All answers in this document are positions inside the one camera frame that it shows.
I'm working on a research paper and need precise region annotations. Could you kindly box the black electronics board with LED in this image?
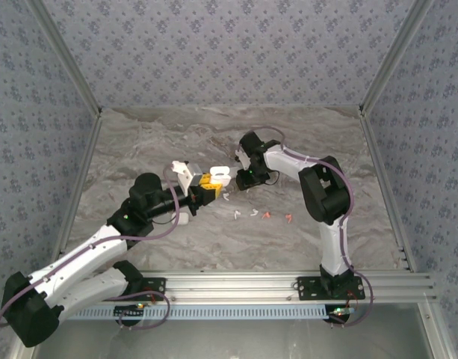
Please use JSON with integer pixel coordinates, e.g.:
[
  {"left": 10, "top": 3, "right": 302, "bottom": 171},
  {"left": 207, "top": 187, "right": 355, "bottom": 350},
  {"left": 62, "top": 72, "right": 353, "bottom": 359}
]
[
  {"left": 114, "top": 303, "right": 146, "bottom": 327},
  {"left": 327, "top": 303, "right": 353, "bottom": 326}
]

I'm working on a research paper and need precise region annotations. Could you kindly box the aluminium frame profile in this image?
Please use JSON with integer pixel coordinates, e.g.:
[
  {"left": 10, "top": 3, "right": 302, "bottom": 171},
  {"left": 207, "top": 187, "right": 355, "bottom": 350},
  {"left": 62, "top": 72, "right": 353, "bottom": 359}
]
[
  {"left": 359, "top": 108, "right": 418, "bottom": 273},
  {"left": 358, "top": 0, "right": 437, "bottom": 115},
  {"left": 416, "top": 301, "right": 456, "bottom": 359},
  {"left": 26, "top": 0, "right": 103, "bottom": 115},
  {"left": 100, "top": 105, "right": 364, "bottom": 111},
  {"left": 6, "top": 334, "right": 41, "bottom": 359},
  {"left": 51, "top": 110, "right": 105, "bottom": 263}
]

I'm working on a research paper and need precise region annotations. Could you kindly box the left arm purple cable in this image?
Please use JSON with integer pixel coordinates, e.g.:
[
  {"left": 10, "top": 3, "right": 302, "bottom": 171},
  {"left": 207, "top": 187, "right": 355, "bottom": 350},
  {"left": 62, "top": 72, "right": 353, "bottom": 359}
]
[{"left": 0, "top": 170, "right": 182, "bottom": 333}]

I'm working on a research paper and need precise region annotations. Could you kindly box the wide aluminium mounting rail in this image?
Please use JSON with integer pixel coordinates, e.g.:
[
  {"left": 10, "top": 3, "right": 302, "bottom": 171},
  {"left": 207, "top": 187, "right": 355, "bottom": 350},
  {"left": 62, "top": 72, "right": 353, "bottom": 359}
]
[{"left": 137, "top": 271, "right": 438, "bottom": 304}]

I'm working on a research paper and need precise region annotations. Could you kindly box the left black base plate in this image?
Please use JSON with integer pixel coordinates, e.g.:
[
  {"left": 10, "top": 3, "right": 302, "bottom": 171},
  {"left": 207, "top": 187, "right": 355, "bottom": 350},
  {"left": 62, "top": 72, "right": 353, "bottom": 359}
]
[{"left": 138, "top": 276, "right": 167, "bottom": 302}]

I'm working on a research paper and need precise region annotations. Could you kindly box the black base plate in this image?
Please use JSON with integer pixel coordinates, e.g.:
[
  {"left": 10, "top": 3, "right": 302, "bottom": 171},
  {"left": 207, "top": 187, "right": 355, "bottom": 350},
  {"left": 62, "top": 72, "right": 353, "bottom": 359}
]
[
  {"left": 296, "top": 275, "right": 366, "bottom": 302},
  {"left": 138, "top": 276, "right": 167, "bottom": 302}
]

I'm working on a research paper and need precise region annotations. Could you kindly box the white slotted cable duct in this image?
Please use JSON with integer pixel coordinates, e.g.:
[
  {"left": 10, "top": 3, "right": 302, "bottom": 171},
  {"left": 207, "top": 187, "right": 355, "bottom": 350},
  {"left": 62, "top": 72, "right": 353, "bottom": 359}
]
[{"left": 69, "top": 303, "right": 336, "bottom": 322}]

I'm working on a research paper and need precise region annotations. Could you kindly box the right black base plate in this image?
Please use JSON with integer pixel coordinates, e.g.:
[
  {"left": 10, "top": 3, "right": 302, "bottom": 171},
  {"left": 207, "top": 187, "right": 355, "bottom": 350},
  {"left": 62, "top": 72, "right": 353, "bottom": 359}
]
[{"left": 296, "top": 275, "right": 366, "bottom": 302}]

